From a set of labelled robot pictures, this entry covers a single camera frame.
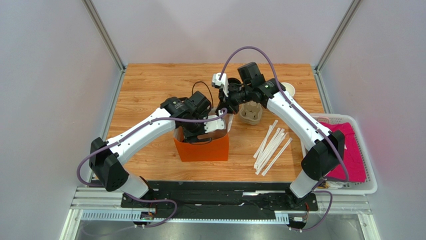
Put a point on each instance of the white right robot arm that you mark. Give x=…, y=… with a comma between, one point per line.
x=325, y=147

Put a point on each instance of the stack of black lids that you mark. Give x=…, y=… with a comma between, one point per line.
x=234, y=84

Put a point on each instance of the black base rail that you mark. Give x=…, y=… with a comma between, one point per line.
x=220, y=200

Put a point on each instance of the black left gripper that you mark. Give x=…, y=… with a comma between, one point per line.
x=193, y=138

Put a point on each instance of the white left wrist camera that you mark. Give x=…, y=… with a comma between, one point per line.
x=215, y=125

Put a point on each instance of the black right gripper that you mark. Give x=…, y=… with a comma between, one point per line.
x=231, y=101

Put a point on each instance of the white wrapped straw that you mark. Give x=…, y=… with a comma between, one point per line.
x=276, y=157
x=266, y=150
x=262, y=145
x=269, y=150

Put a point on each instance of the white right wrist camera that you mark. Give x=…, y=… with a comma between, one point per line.
x=220, y=81

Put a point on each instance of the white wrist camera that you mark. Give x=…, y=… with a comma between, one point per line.
x=220, y=81
x=215, y=125

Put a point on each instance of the white plastic basket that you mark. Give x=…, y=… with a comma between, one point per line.
x=333, y=181

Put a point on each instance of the stack of paper cups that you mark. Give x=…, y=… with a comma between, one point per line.
x=289, y=88

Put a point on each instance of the pink folded cloth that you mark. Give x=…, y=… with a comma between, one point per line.
x=352, y=156

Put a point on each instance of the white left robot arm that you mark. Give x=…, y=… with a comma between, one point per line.
x=108, y=157

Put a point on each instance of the orange paper bag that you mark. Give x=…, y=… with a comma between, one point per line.
x=217, y=150

